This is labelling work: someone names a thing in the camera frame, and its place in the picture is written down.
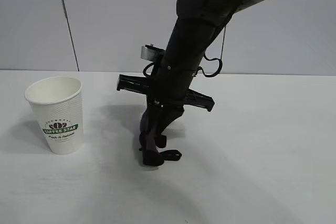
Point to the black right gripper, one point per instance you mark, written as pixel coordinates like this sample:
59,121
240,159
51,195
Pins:
173,85

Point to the purple and black cloth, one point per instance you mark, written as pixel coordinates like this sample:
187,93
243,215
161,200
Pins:
152,158

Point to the white paper coffee cup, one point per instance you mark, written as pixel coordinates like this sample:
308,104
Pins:
55,119

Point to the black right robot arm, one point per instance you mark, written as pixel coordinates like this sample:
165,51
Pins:
194,30

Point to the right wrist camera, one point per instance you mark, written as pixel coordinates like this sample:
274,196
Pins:
149,53

